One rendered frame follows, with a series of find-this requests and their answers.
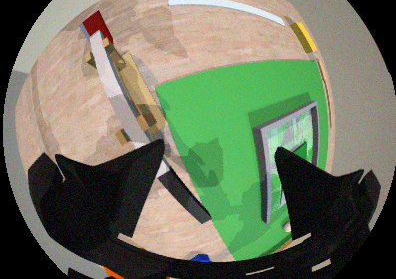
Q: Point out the yellow rectangular block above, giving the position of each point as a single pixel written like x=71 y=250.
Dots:
x=303 y=37

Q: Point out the green putting mat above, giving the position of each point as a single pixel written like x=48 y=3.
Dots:
x=211 y=115

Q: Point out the white golf ball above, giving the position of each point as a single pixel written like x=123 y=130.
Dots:
x=287 y=227

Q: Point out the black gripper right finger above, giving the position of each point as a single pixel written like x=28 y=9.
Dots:
x=310 y=192

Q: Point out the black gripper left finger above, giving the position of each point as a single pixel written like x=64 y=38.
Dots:
x=120 y=187

